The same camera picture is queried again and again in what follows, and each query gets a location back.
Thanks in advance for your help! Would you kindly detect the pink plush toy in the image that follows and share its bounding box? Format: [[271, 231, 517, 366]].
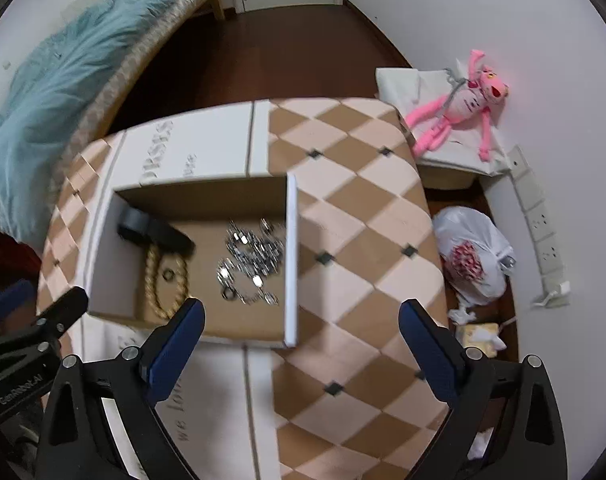
[[403, 49, 512, 162]]

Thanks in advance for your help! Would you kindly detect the blue quilt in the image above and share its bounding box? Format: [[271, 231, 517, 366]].
[[0, 0, 180, 242]]

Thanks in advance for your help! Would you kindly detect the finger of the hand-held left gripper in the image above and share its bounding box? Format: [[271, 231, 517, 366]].
[[0, 280, 36, 333], [0, 287, 88, 366]]

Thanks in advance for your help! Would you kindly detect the brown cardboard box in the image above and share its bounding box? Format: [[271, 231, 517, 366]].
[[420, 165, 476, 190]]

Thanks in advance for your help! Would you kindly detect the dark red bed base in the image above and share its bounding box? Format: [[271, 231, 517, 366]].
[[0, 237, 44, 283]]

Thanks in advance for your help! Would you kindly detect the thin silver chain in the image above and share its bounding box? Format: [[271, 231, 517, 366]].
[[239, 287, 280, 307]]

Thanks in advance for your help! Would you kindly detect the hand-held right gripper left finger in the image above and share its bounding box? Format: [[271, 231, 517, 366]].
[[35, 297, 206, 480]]

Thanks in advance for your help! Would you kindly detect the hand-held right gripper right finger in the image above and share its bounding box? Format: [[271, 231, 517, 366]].
[[399, 299, 568, 480]]

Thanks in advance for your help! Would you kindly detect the white power strip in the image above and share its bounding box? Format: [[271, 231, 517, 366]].
[[508, 145, 572, 307]]

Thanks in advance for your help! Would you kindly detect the mattress with patterned sheet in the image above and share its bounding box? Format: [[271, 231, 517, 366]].
[[58, 0, 220, 181]]

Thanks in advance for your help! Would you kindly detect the yellow tissue pack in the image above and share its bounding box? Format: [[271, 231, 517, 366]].
[[455, 322, 502, 357]]

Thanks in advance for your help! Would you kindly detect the black smart watch band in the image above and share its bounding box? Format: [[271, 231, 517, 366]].
[[117, 205, 197, 257]]

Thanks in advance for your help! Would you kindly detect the wooden bead bracelet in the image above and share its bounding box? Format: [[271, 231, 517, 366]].
[[144, 244, 190, 322]]

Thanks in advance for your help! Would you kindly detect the white plastic bag red print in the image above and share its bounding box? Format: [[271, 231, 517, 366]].
[[432, 206, 516, 306]]

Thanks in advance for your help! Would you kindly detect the thick silver chain bracelet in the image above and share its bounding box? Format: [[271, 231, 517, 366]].
[[225, 227, 264, 275]]

